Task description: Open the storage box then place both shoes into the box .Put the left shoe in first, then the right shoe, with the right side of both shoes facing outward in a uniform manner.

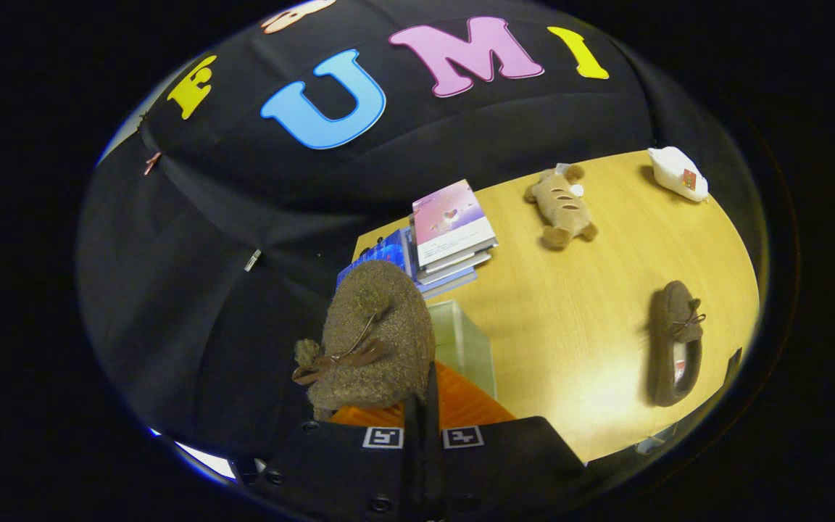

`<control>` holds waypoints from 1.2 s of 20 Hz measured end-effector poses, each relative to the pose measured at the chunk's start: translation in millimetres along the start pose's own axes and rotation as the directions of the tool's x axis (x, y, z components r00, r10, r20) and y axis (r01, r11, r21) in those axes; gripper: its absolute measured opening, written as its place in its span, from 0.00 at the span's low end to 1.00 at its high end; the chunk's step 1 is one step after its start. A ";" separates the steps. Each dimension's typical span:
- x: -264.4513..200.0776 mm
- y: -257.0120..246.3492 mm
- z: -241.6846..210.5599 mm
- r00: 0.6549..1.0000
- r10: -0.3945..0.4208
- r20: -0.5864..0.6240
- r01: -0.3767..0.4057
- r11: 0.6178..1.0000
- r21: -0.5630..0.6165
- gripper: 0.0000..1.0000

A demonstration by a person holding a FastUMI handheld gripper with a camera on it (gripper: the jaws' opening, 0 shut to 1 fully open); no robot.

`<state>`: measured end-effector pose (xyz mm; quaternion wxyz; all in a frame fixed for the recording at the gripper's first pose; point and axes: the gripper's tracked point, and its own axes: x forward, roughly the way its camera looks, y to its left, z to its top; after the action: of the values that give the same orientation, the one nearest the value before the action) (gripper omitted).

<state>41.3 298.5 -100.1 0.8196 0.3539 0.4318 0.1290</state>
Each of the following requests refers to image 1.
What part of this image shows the brown fuzzy slipper shoe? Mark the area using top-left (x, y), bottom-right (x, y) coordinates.
top-left (291, 259), bottom-right (437, 422)
top-left (649, 280), bottom-right (707, 409)

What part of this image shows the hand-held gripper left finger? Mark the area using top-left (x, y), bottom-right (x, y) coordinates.
top-left (251, 395), bottom-right (424, 522)

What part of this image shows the white plush toy red tag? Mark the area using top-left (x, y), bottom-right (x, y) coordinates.
top-left (647, 146), bottom-right (710, 203)

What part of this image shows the white book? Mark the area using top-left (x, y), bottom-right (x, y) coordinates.
top-left (416, 249), bottom-right (494, 286)

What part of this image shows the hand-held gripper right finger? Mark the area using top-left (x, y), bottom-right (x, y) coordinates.
top-left (423, 361), bottom-right (586, 522)

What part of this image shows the tan bread plush toy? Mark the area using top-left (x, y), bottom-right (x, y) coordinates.
top-left (523, 163), bottom-right (599, 252)

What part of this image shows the green fabric storage box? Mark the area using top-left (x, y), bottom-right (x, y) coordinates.
top-left (428, 299), bottom-right (497, 400)

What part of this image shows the black backdrop cloth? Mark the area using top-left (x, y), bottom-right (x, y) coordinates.
top-left (75, 0), bottom-right (760, 465)

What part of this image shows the pale blue book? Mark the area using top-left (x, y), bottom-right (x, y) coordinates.
top-left (417, 266), bottom-right (479, 300)

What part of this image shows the pink book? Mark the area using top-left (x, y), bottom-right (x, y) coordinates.
top-left (411, 179), bottom-right (499, 268)

